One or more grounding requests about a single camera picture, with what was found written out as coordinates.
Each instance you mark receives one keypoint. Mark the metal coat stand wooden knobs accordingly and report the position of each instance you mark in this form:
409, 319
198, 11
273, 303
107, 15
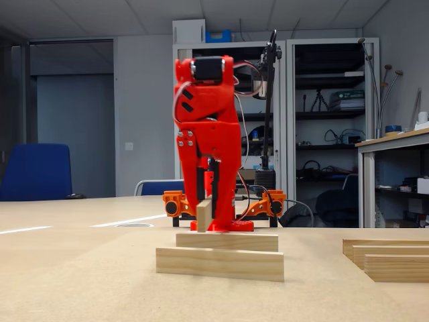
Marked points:
399, 72

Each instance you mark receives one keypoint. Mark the grey metal shelf cabinet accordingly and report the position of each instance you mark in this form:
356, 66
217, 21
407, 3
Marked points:
290, 151
201, 45

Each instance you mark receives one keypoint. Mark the brown fibreboard base plate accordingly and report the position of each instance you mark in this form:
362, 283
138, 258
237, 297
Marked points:
100, 295

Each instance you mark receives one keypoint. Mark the black computer mouse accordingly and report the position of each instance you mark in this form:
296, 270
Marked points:
76, 196

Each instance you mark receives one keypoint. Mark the black gooseneck stand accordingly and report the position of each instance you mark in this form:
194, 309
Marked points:
266, 181

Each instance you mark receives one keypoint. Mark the black office chair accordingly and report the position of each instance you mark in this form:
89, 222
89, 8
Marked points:
295, 218

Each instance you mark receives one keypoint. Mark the grey desk with wooden top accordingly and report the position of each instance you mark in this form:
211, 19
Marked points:
415, 135

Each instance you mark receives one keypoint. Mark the black flexible mini tripod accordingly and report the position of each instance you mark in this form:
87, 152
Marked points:
319, 97

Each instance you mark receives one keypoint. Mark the white roll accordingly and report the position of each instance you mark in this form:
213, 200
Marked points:
423, 117

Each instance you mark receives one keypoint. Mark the small white carton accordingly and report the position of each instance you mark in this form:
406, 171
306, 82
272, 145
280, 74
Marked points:
423, 186

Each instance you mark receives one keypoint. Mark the white light switch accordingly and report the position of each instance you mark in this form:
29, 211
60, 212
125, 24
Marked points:
129, 146

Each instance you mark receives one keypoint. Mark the stack of books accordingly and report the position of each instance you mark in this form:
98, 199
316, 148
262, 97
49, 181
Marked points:
347, 100

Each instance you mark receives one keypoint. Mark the blue plastic box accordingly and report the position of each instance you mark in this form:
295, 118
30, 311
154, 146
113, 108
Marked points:
218, 37

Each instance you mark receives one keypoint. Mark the orange table clamp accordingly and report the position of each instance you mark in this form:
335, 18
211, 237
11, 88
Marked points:
172, 195
279, 195

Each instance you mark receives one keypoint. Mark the blue chair with grey frame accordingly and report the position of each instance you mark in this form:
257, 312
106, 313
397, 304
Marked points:
161, 188

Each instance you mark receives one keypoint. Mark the small blue container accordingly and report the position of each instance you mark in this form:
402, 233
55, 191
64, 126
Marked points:
255, 135

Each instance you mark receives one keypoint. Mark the white box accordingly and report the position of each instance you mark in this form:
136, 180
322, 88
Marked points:
188, 31

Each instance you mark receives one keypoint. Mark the dark grey office chair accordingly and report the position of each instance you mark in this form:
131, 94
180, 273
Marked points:
335, 208

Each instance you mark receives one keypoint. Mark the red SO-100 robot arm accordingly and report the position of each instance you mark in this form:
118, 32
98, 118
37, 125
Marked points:
207, 100

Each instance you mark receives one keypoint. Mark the blue office chair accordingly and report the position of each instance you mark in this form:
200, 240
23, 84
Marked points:
37, 171

